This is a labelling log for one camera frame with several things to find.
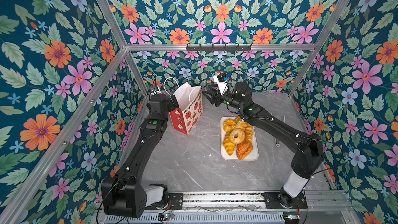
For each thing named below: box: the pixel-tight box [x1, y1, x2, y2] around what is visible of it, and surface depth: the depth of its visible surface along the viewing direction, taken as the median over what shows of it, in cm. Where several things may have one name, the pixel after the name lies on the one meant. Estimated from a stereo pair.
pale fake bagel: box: [229, 128, 246, 145], surface depth 88 cm
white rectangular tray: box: [220, 116, 260, 161], surface depth 90 cm
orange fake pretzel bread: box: [236, 138, 253, 161], surface depth 88 cm
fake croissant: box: [222, 131, 236, 157], surface depth 90 cm
